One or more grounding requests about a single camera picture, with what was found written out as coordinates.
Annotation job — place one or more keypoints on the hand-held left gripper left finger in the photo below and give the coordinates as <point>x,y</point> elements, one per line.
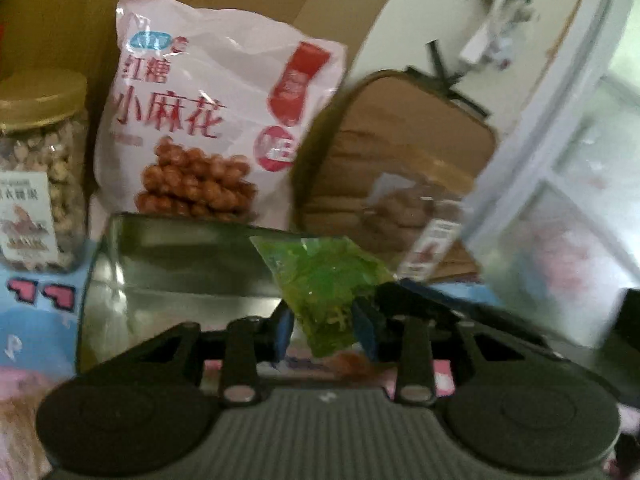
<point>285,334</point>

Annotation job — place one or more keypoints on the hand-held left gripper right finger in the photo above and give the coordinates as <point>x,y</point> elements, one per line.
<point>362,329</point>

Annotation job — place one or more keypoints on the green snack packet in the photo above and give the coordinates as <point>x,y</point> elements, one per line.
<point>325,285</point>

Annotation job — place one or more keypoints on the black tin box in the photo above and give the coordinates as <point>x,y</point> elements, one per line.
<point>180,270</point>

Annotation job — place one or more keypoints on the brown seat cushion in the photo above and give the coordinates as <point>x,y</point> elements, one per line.
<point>380,130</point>

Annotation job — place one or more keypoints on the pink snack bag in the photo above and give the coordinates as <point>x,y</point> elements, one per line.
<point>215,110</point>

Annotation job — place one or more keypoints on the printed bedsheet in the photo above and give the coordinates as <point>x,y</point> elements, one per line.
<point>30,340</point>

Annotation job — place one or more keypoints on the nut jar with white label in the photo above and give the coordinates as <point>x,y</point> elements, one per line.
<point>45,170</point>

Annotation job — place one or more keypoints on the white hanging object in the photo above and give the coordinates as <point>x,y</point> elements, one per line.
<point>487,35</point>

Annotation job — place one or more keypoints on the wooden headboard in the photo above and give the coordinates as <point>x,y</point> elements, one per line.
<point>75,10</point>

